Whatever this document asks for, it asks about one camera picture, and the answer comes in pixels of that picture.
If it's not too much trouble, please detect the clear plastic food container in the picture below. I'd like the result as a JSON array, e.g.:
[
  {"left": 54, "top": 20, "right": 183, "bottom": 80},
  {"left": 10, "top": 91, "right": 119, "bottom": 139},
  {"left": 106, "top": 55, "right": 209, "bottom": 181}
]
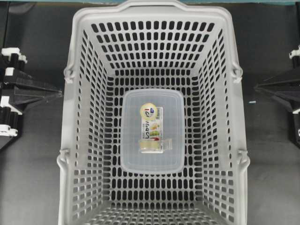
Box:
[{"left": 120, "top": 89, "right": 185, "bottom": 174}]

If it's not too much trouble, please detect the grey plastic shopping basket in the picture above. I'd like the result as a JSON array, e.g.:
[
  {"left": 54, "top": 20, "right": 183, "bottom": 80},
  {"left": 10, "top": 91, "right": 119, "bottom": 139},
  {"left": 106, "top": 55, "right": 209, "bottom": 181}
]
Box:
[{"left": 57, "top": 0, "right": 250, "bottom": 225}]

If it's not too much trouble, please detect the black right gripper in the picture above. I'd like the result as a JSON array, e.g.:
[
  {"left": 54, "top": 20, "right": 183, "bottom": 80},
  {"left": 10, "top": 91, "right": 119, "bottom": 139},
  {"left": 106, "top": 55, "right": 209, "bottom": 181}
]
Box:
[{"left": 254, "top": 44, "right": 300, "bottom": 144}]

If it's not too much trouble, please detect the clear tape dispenser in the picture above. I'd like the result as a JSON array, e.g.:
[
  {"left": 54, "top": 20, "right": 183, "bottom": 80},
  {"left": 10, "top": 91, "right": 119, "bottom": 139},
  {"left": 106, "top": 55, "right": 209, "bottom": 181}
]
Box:
[{"left": 139, "top": 139, "right": 173, "bottom": 154}]

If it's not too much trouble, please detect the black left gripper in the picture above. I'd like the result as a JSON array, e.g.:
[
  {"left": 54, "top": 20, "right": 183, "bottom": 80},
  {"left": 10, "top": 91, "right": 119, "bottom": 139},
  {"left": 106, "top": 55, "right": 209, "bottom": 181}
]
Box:
[{"left": 0, "top": 47, "right": 62, "bottom": 150}]

